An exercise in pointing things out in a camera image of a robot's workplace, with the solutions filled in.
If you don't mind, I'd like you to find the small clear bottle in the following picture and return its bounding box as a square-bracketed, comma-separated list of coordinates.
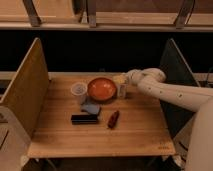
[117, 84, 127, 98]

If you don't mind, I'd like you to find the blue-grey sponge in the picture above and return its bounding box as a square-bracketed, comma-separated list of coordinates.
[81, 103, 101, 115]

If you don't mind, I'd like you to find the black rectangular box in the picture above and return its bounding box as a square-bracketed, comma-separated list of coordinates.
[71, 115, 98, 124]

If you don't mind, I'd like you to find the wooden shelf rail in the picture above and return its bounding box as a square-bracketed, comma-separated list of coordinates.
[0, 0, 213, 33]

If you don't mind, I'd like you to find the right dark side panel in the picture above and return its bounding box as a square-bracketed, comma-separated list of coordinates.
[158, 37, 201, 138]

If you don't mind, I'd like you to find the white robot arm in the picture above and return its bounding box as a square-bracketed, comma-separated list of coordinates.
[113, 68, 213, 171]

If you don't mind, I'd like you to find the dark red chili pepper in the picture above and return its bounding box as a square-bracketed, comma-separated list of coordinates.
[107, 111, 119, 129]

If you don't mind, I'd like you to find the left wooden side panel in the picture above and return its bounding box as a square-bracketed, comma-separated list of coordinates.
[0, 38, 49, 142]

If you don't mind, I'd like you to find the clear plastic cup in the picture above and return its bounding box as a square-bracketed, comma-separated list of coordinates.
[71, 82, 87, 104]

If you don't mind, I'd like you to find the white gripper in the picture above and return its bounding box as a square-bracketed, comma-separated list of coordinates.
[113, 69, 143, 85]

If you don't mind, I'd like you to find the orange bowl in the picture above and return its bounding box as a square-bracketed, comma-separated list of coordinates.
[87, 77, 117, 101]

